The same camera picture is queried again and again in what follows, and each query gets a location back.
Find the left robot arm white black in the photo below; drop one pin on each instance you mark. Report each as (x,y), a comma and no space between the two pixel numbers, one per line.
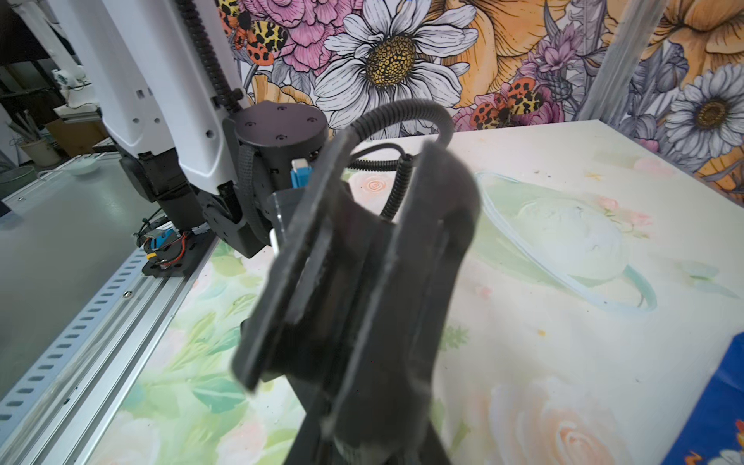
(171,99)

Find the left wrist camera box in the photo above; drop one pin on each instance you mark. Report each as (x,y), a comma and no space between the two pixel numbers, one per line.
(282,207)

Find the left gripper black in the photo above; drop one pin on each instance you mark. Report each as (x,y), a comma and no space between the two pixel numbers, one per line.
(268,345)

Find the blue white bandage packet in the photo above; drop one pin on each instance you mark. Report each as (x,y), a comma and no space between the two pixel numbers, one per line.
(713,434)

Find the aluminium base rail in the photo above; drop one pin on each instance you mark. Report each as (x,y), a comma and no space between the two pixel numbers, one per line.
(70,420)

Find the white perforated cable tray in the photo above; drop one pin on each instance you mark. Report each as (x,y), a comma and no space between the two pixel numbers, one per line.
(29,390)

